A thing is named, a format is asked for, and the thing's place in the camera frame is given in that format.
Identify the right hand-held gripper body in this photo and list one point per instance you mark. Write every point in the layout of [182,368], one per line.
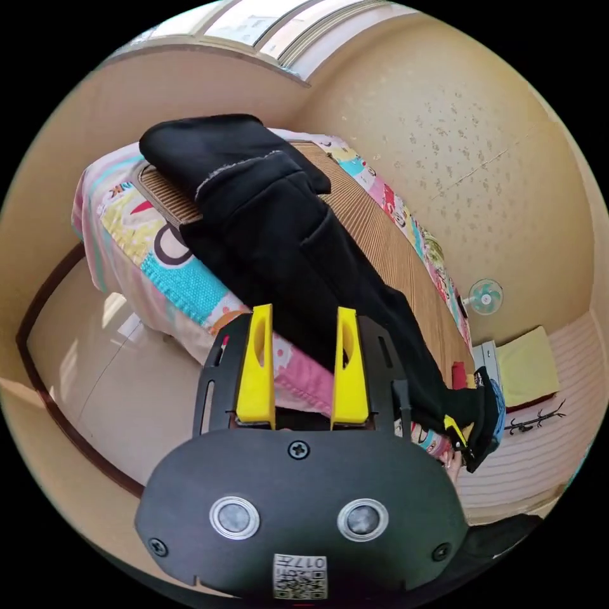
[483,418]

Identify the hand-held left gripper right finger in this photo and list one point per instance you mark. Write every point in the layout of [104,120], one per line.
[350,385]

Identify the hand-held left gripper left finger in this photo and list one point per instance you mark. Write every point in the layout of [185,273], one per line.
[256,380]

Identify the black long pants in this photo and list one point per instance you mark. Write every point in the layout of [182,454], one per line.
[285,238]

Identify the person's right hand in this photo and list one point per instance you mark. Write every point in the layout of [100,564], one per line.
[452,465]

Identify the pile of clothes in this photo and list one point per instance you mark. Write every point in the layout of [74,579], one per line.
[460,373]

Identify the black coat rack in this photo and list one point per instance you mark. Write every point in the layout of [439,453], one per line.
[535,419]

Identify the grey cupboard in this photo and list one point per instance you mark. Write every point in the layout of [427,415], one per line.
[486,357]

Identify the yellow curtain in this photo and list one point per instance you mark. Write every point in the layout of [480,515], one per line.
[528,366]

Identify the green fan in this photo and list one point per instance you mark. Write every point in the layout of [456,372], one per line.
[485,297]

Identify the person's body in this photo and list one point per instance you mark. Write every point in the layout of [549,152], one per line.
[499,542]

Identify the bed with mat and printed sheet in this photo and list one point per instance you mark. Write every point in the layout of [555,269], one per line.
[385,238]

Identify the window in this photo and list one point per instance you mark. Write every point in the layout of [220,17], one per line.
[266,33]

